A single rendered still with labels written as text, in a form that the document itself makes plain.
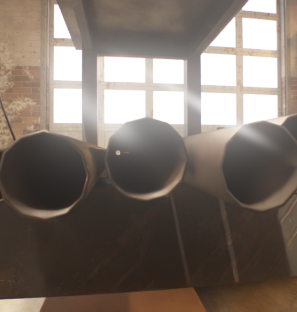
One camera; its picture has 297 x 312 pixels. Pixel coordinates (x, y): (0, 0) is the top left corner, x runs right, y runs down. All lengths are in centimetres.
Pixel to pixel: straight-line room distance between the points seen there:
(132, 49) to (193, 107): 46
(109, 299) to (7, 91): 341
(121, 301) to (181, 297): 7
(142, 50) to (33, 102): 227
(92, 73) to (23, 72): 229
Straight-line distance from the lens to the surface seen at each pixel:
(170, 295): 36
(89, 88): 138
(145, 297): 36
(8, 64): 372
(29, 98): 352
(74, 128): 342
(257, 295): 47
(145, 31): 139
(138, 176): 15
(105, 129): 338
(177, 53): 150
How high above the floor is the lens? 23
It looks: 1 degrees down
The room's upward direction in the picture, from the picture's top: straight up
